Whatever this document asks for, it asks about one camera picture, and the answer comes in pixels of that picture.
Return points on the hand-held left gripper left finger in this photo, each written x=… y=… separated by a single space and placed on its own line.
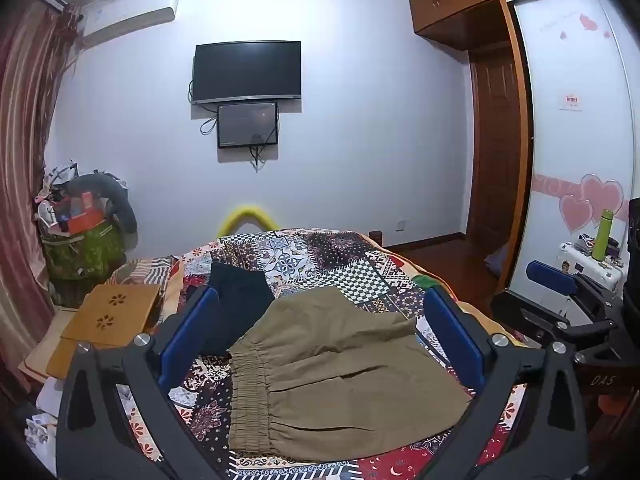
x=192 y=330

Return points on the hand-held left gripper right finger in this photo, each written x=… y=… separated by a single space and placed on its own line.
x=452 y=330

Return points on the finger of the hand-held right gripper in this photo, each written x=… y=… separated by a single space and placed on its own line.
x=550 y=272
x=530 y=312

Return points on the khaki pants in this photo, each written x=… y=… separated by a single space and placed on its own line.
x=345 y=370

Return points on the dark navy pants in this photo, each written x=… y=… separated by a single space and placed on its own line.
x=235 y=305

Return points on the white suitcase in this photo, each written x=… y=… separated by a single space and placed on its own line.
x=600 y=272

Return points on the green bottle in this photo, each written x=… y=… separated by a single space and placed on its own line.
x=602 y=235

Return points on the wooden lap desk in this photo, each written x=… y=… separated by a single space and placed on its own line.
x=115 y=315

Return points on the white heart-sticker wardrobe door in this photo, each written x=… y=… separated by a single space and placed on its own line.
x=565 y=150

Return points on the brown wooden door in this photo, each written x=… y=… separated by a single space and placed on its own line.
x=492 y=160

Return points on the patchwork printed bed blanket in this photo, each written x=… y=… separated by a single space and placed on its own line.
x=340 y=265

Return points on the yellow foam bed guard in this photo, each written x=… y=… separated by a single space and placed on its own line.
x=247 y=211

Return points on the green fabric bag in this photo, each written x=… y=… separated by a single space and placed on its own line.
x=80 y=255

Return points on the grey neck pillow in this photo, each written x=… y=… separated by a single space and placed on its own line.
x=117 y=195

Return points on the red box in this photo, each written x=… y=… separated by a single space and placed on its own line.
x=85 y=217

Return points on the striped red curtain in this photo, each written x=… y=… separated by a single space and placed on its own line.
x=25 y=160

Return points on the wooden overhead cabinet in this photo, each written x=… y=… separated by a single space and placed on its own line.
x=450 y=5

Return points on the white air conditioner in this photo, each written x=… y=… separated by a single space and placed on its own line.
x=127 y=17

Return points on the small black wall monitor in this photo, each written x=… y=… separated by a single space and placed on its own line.
x=247 y=125

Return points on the wall-mounted black television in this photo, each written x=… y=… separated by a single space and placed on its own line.
x=247 y=71

